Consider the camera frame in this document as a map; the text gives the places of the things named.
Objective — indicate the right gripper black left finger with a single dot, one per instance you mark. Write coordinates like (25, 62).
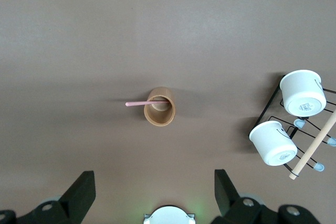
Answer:
(76, 195)

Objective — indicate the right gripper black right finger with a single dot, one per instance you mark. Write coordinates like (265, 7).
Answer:
(228, 203)

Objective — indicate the pink chopstick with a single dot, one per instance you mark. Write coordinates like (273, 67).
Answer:
(136, 103)

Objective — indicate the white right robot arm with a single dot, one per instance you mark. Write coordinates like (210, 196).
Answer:
(169, 216)

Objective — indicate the white cup with small label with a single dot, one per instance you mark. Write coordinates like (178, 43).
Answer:
(270, 140)

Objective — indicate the brown cylindrical cup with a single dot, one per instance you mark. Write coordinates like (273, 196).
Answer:
(158, 119)

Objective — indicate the white cup with barcode label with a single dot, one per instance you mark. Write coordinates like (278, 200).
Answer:
(299, 90)

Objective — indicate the light wooden rack rod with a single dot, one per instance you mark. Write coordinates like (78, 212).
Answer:
(312, 148)

